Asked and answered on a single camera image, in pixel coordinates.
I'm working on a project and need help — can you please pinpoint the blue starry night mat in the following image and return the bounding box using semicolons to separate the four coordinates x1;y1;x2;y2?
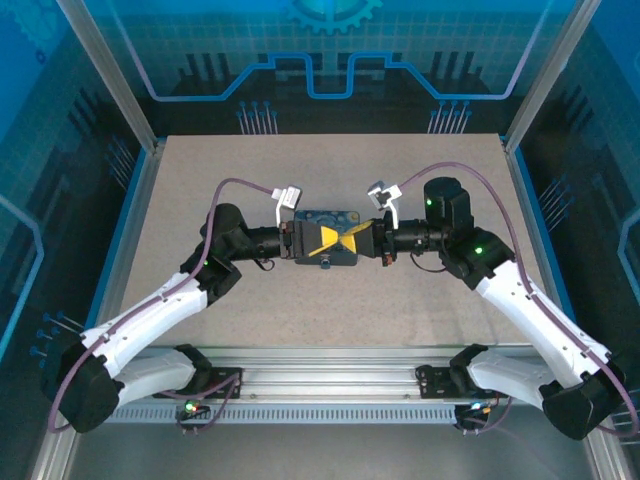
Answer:
293;208;362;267

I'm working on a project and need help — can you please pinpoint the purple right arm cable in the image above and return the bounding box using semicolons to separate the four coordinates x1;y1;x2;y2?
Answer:
398;162;640;441

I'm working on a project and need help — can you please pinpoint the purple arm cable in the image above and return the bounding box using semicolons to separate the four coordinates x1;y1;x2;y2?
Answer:
398;162;640;441
47;177;276;436

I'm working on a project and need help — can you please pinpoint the thin black right gripper wire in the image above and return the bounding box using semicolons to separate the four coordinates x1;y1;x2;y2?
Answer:
409;251;449;275

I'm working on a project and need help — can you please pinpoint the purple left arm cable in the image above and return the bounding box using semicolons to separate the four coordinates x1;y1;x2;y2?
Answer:
47;177;276;436

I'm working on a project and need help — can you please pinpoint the aluminium table side rail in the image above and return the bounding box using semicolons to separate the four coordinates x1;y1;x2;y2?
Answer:
92;141;166;334
502;135;576;346

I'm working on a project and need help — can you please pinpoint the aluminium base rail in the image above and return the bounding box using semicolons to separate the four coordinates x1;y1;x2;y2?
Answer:
107;343;551;405

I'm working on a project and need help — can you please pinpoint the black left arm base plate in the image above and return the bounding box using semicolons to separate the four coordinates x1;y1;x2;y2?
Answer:
152;366;244;401

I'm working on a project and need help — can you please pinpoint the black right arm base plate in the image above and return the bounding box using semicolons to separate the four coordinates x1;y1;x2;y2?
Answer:
415;363;501;401

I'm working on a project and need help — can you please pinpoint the slotted grey cable duct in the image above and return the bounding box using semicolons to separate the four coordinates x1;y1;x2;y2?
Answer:
104;404;469;426

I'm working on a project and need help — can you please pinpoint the aluminium frame post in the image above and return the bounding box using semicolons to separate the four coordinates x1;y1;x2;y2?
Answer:
502;0;604;154
55;0;166;154

